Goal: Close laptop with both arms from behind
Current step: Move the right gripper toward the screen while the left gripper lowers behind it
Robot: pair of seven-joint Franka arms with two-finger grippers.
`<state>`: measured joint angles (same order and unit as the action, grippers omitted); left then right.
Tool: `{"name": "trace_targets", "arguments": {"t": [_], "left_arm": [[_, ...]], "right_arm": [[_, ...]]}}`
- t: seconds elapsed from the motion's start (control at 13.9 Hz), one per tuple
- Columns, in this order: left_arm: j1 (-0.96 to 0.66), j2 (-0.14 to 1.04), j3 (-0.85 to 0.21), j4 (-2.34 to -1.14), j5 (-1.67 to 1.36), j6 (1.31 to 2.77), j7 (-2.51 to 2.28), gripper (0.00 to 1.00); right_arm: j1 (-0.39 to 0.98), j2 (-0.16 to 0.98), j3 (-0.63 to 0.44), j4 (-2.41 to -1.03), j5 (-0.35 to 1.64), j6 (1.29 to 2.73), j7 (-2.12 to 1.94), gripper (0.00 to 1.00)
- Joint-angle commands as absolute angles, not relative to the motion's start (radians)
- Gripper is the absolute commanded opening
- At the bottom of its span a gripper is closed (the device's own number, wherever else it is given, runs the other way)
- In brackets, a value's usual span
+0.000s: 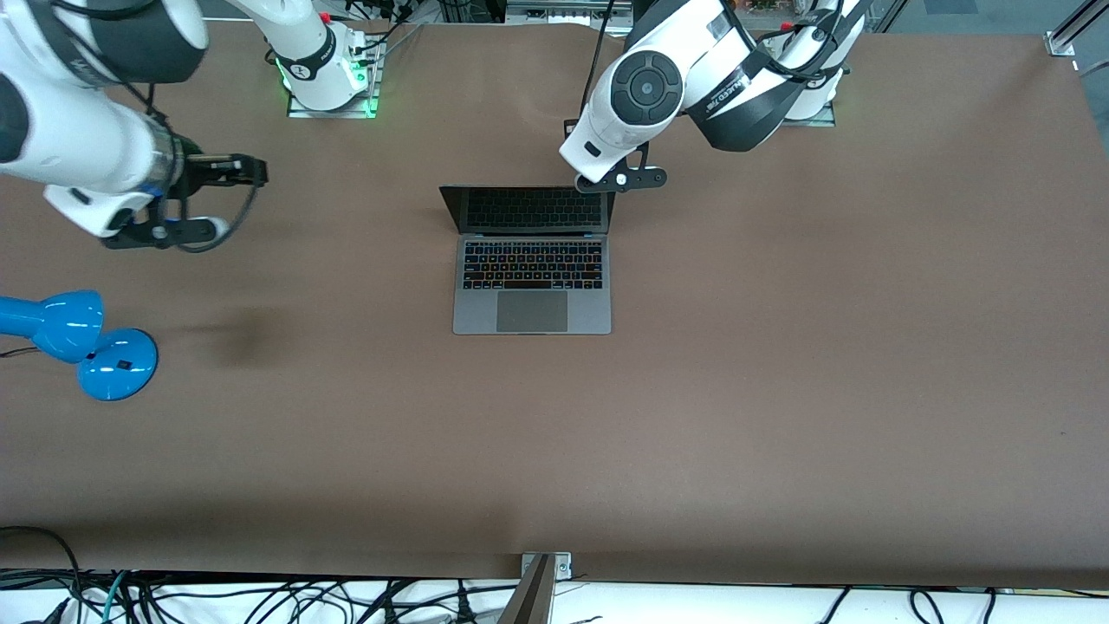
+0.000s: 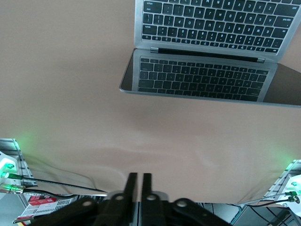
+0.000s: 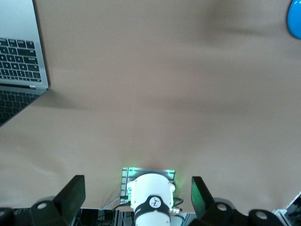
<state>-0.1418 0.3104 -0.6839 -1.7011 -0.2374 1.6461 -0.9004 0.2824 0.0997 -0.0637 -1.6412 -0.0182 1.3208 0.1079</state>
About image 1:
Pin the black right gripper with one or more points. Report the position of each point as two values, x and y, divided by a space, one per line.
201 171

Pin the aluminium frame rail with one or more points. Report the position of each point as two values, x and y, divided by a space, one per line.
1070 30

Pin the white sheet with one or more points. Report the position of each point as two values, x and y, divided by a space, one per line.
693 607

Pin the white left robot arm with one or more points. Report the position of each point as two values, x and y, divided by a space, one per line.
676 52

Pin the blue desk lamp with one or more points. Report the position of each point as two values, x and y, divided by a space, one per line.
117 368

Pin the brown table cover sheet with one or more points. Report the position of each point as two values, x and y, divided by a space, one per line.
554 451

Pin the grey metal power box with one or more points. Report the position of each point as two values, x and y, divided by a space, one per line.
554 13

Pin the small metal clamp bracket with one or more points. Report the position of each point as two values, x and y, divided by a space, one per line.
563 568

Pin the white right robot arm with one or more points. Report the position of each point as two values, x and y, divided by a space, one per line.
69 130

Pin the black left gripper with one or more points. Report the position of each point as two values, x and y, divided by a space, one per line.
567 123

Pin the grey laptop with black keyboard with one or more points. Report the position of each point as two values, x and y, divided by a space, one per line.
532 312

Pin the grey metal camera post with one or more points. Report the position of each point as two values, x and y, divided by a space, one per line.
530 602

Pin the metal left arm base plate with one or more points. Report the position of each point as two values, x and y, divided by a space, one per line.
819 121

